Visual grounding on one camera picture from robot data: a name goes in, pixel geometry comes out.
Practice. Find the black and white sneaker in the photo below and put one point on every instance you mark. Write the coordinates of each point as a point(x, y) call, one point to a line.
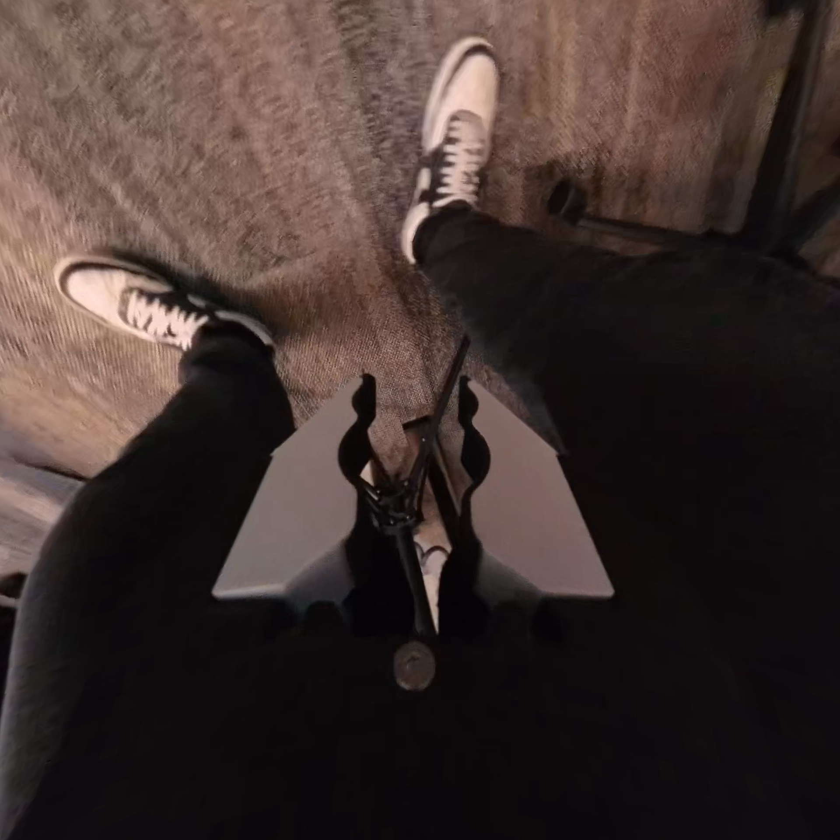
point(98, 289)
point(466, 79)

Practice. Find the black table frame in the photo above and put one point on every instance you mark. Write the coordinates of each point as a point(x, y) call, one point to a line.
point(787, 131)

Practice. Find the person's left leg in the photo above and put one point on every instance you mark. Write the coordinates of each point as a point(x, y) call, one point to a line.
point(131, 525)

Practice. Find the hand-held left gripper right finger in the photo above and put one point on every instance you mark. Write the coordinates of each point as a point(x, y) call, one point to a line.
point(538, 518)

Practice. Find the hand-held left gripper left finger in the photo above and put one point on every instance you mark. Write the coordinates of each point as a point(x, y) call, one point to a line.
point(289, 512)

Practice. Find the person's right leg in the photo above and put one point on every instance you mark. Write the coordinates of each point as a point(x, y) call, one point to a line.
point(623, 361)

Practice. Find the person's leg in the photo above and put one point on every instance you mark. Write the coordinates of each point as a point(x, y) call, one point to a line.
point(623, 361)
point(131, 525)

